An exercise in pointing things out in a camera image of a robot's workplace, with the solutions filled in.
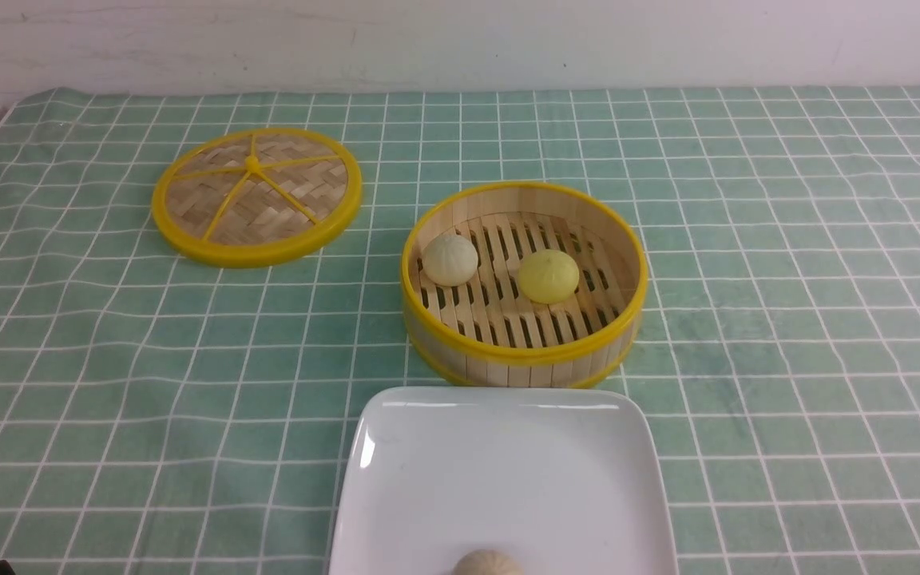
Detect white steamed bun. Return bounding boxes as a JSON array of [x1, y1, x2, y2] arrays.
[[421, 233, 479, 287]]

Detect yellow steamed bun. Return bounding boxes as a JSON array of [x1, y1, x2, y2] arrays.
[[516, 250, 581, 305]]

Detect white square plate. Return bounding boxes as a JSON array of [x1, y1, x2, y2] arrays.
[[329, 387, 679, 574]]

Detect beige steamed bun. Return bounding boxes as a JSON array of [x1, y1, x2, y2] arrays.
[[450, 549, 525, 575]]

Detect yellow bamboo steamer basket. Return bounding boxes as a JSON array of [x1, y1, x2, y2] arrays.
[[399, 181, 648, 388]]

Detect yellow bamboo steamer lid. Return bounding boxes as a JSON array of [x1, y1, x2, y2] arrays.
[[151, 128, 363, 268]]

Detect green checked tablecloth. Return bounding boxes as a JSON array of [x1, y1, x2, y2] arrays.
[[0, 86, 920, 574]]

